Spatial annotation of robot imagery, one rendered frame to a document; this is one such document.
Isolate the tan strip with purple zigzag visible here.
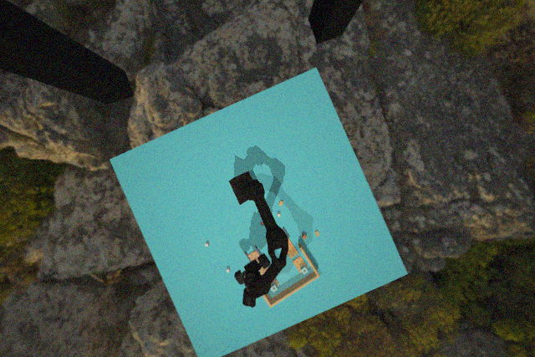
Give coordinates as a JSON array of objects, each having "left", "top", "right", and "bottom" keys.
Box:
[{"left": 248, "top": 250, "right": 268, "bottom": 273}]

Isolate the orange polka-dotted flat strip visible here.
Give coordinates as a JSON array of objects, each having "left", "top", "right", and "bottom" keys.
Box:
[{"left": 288, "top": 238, "right": 297, "bottom": 255}]

